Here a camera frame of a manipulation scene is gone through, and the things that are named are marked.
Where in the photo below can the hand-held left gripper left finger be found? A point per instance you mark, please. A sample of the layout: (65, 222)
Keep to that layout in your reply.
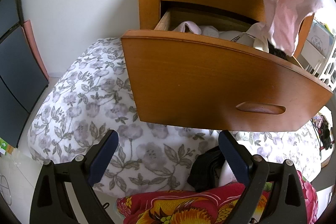
(105, 158)

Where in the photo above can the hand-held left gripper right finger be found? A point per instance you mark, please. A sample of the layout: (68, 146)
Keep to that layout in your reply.
(236, 158)

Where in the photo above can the pink underwear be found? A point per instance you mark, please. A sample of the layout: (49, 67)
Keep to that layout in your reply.
(286, 14)

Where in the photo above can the white printed underwear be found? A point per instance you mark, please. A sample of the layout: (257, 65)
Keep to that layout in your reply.
(236, 37)

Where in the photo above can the pink sock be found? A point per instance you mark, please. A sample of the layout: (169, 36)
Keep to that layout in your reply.
(193, 28)

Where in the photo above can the pale printed book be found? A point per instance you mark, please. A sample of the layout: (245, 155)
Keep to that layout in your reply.
(319, 37)

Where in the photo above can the red floral blanket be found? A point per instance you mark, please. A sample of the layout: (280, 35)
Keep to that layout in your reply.
(183, 205)

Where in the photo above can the black lace cloth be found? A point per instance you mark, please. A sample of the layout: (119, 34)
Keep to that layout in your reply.
(325, 134)

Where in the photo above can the green printed box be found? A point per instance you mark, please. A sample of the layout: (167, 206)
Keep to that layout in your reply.
(5, 146)

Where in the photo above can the white cutout shelf rack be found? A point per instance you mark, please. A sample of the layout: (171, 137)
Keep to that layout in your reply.
(328, 74)

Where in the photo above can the white sock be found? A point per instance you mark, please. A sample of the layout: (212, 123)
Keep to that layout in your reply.
(210, 31)

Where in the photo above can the dark panel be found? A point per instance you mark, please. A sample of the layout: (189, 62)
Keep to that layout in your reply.
(15, 82)

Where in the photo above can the pink board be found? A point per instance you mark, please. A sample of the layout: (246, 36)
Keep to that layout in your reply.
(34, 48)

